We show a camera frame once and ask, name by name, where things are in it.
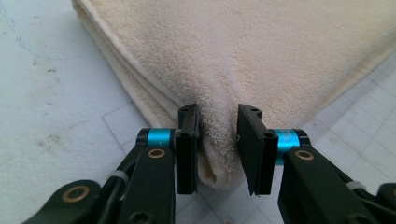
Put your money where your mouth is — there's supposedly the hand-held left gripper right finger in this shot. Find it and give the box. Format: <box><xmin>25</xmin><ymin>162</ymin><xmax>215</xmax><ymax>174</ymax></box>
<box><xmin>236</xmin><ymin>104</ymin><xmax>379</xmax><ymax>224</ymax></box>

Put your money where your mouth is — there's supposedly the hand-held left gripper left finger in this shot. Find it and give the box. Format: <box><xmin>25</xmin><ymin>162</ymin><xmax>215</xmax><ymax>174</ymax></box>
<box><xmin>118</xmin><ymin>103</ymin><xmax>200</xmax><ymax>224</ymax></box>

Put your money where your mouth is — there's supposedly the cream terry towel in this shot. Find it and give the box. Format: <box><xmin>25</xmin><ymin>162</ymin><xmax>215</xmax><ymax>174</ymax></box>
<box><xmin>70</xmin><ymin>0</ymin><xmax>396</xmax><ymax>190</ymax></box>

